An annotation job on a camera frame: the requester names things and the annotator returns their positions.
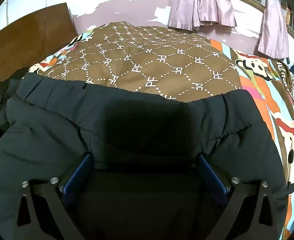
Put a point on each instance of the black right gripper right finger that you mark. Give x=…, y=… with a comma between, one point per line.
x=241, y=210

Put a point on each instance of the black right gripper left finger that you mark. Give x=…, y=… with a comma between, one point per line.
x=41, y=212

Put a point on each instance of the large black jacket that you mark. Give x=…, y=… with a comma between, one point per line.
x=144, y=181

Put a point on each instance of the brown wooden headboard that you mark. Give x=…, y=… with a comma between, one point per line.
x=33, y=37

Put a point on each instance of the pink right curtain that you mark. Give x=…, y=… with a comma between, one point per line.
x=274, y=37

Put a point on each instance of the pink curtain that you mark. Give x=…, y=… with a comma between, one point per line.
x=192, y=14
x=274, y=37

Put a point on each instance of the brown patterned bedspread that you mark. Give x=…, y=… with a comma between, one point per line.
x=184, y=67

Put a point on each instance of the pink left curtain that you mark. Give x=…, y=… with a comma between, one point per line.
x=192, y=14

